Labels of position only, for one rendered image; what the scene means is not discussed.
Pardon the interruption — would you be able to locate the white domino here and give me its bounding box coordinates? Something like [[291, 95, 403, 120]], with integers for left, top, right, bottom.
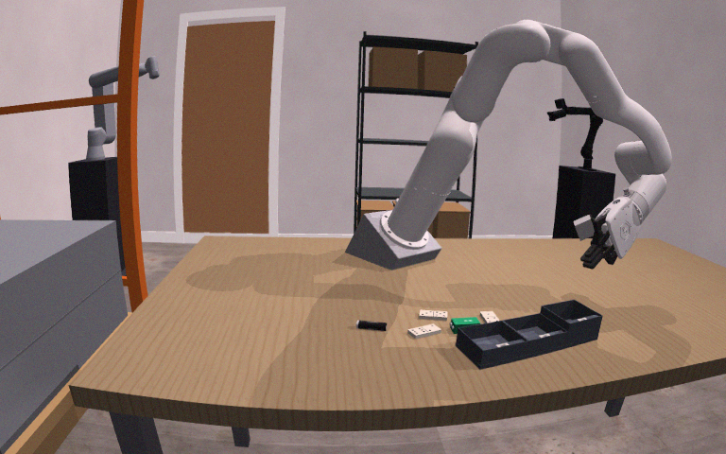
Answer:
[[419, 310, 447, 321], [480, 311, 499, 323], [407, 324, 441, 340]]

